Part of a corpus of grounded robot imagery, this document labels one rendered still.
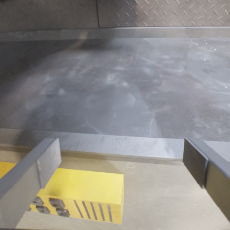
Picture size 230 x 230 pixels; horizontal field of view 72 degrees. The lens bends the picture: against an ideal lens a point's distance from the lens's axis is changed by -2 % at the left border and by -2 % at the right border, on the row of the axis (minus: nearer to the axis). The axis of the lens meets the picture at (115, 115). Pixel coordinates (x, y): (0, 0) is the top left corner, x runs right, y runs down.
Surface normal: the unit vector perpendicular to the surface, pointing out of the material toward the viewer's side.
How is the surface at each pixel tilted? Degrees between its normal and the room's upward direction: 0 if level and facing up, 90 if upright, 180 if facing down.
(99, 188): 90
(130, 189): 0
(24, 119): 90
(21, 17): 0
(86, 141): 90
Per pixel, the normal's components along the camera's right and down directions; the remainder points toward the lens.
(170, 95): -0.04, -0.79
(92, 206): -0.13, 0.61
